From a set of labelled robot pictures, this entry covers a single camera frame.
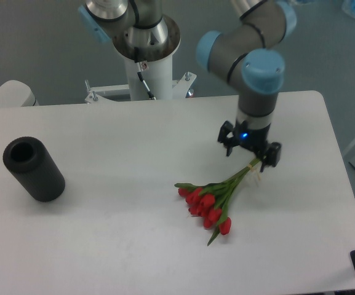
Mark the red tulip bouquet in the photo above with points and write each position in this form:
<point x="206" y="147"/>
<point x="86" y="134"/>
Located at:
<point x="211" y="201"/>

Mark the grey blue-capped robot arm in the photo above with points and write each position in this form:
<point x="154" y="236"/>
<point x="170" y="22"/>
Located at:
<point x="244" y="58"/>

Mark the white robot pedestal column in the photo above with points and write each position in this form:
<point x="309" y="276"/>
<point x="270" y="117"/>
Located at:
<point x="148" y="60"/>

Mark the white rounded chair back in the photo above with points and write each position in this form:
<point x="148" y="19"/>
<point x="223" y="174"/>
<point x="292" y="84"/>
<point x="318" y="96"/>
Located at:
<point x="15" y="94"/>

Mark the black cylindrical vase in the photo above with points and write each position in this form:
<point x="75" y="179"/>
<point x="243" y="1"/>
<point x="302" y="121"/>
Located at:
<point x="30" y="163"/>

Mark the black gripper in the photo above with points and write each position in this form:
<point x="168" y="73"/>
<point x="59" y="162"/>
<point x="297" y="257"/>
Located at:
<point x="253" y="140"/>

